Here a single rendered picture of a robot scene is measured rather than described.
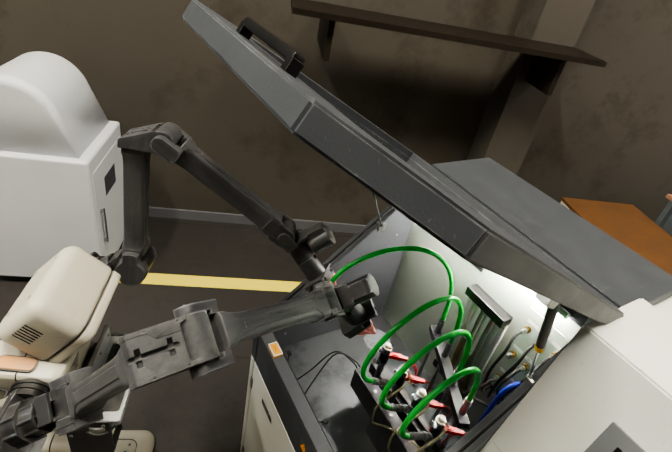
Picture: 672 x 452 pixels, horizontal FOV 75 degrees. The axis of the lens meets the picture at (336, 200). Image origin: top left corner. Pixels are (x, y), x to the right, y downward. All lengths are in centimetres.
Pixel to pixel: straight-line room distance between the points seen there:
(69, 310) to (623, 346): 109
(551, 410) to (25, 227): 262
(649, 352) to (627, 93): 306
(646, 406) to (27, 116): 254
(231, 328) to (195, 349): 7
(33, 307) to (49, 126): 162
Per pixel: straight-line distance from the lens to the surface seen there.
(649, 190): 461
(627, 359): 99
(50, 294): 108
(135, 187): 119
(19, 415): 110
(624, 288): 129
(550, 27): 315
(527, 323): 132
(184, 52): 305
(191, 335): 72
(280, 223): 115
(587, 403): 104
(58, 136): 259
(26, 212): 287
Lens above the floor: 211
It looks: 31 degrees down
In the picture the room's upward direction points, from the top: 12 degrees clockwise
